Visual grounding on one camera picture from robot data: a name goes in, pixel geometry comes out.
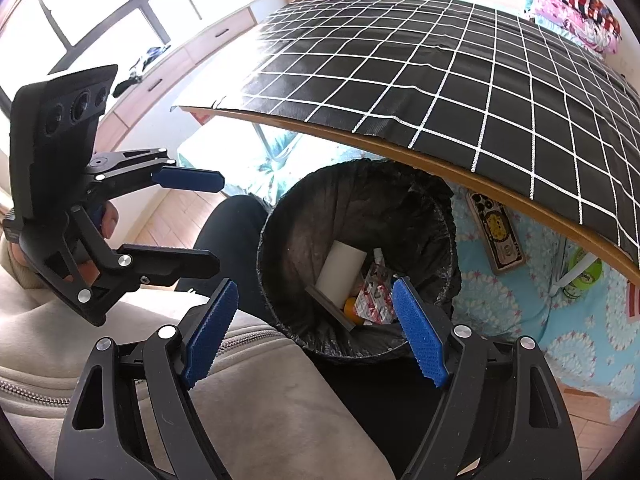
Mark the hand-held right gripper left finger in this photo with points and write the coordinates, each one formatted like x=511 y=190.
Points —
x=210 y=335

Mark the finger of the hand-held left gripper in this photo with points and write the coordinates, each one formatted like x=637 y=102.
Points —
x=190 y=180
x=170 y=264

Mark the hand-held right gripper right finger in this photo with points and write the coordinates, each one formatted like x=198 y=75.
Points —
x=420 y=330

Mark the red white blister packet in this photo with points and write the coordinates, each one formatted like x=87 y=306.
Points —
x=377 y=297

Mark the orange plastic cap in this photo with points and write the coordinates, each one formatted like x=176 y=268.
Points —
x=352 y=310

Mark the grey cardboard piece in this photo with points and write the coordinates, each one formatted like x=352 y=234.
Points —
x=327 y=307

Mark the white paper roll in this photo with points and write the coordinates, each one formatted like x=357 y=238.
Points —
x=340 y=272

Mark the waste bin with black bag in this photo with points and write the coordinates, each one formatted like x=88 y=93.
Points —
x=300 y=220

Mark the person's left forearm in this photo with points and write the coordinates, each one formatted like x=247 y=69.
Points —
x=20 y=275

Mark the person's left hand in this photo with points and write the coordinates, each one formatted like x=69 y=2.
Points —
x=110 y=220

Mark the white metal table leg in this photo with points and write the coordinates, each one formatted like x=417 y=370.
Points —
x=270 y=142
x=562 y=270

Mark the dark blue cloth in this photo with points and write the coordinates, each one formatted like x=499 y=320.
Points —
x=140 y=72

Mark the phone with cartoon case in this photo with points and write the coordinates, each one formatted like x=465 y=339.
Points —
x=495 y=232

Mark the wooden window sill cabinet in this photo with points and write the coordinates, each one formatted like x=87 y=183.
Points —
x=190 y=55

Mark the window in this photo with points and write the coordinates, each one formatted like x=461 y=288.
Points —
x=100 y=0

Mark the green round container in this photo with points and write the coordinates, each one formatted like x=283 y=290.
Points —
x=585 y=277

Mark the pink printed quilt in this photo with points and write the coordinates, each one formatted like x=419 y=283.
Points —
x=570 y=22

